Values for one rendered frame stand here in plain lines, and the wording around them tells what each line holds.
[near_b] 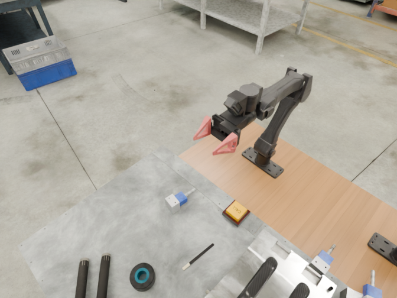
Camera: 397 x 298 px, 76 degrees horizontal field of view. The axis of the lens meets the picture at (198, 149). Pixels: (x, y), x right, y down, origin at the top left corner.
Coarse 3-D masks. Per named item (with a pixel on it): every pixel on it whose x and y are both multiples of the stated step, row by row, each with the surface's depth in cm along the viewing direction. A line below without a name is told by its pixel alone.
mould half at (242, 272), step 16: (256, 240) 85; (272, 240) 85; (256, 256) 82; (272, 256) 81; (288, 256) 81; (240, 272) 79; (288, 272) 78; (224, 288) 75; (240, 288) 76; (272, 288) 76; (288, 288) 76; (320, 288) 75
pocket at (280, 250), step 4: (276, 244) 86; (280, 244) 86; (272, 248) 86; (276, 248) 86; (280, 248) 86; (284, 248) 85; (276, 252) 85; (280, 252) 85; (284, 252) 85; (288, 252) 84; (280, 256) 84; (284, 256) 84; (284, 260) 83
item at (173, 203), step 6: (180, 192) 103; (192, 192) 105; (168, 198) 100; (174, 198) 100; (180, 198) 101; (186, 198) 101; (168, 204) 99; (174, 204) 98; (180, 204) 101; (174, 210) 100
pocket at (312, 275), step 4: (304, 268) 81; (308, 268) 81; (312, 268) 80; (304, 272) 81; (308, 272) 81; (312, 272) 80; (316, 272) 80; (304, 276) 80; (308, 276) 80; (312, 276) 80; (316, 276) 80; (320, 276) 79; (312, 280) 79; (316, 280) 79; (320, 280) 77; (316, 284) 78
